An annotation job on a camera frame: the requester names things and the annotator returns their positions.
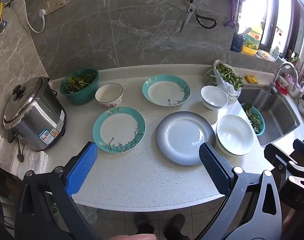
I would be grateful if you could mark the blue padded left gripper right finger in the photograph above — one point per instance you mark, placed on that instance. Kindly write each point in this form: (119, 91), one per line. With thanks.
(217, 167)

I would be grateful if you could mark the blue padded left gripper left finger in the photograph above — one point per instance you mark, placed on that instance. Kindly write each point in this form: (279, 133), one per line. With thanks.
(78, 168)

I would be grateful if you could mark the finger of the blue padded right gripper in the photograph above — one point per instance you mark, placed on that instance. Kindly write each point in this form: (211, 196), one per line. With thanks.
(298, 146)
(279, 160)

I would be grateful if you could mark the large white shallow bowl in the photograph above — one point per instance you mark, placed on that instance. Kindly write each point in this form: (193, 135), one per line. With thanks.
(235, 136)

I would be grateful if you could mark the teal rim plate front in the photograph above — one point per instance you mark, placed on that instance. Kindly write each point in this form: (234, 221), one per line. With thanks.
(119, 130)

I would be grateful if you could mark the teal rim plate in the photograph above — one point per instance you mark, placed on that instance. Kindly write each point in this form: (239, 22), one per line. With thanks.
(166, 90)
(119, 130)

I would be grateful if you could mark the white bowl with red flowers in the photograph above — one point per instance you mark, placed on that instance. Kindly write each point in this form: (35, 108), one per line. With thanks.
(110, 95)

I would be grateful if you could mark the stainless steel sink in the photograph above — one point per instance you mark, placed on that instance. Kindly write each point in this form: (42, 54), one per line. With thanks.
(280, 119)

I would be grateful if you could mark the white folded towel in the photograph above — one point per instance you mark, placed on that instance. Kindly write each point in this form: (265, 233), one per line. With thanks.
(36, 161)

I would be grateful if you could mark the teal basket of greens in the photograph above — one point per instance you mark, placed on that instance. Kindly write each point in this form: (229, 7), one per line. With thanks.
(255, 118)

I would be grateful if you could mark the grey rim round plate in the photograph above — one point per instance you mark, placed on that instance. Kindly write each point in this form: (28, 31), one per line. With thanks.
(180, 135)

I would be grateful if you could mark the chrome faucet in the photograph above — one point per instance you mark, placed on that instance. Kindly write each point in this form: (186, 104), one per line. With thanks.
(286, 76)

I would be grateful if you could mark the small white bowl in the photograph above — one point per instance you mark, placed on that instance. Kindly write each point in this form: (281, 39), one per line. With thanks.
(213, 97)

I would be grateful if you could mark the black shoe right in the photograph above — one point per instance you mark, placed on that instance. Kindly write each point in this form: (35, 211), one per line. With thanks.
(174, 227)

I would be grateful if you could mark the black shoe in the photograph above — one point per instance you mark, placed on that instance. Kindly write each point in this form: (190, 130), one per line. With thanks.
(174, 227)
(144, 229)

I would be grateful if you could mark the stainless steel rice cooker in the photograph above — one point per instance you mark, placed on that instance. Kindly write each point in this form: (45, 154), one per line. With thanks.
(34, 115)

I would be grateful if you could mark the black shoe left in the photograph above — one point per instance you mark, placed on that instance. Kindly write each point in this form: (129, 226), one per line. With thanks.
(144, 229)

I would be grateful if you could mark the yellow sponge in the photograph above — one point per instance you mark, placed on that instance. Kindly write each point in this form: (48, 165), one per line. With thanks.
(251, 79)

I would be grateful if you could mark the green bowl of vegetables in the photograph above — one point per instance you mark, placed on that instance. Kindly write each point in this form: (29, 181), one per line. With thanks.
(80, 87)

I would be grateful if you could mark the teal rim plate back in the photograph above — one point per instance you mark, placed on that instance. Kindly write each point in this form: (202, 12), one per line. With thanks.
(166, 90)

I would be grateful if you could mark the plastic bag of greens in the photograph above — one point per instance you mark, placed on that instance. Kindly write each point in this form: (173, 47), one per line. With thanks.
(223, 76)

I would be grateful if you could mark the dark blue utensil holder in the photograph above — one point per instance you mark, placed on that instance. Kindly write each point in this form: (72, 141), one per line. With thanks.
(237, 43)

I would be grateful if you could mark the purple hanging utensil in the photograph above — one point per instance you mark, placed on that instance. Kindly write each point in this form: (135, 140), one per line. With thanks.
(231, 23)

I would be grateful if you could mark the wall power socket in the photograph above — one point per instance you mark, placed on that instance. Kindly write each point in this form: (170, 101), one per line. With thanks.
(50, 6)

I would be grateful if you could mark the black handled kitchen scissors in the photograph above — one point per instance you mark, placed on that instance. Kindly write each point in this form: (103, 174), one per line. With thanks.
(192, 11)

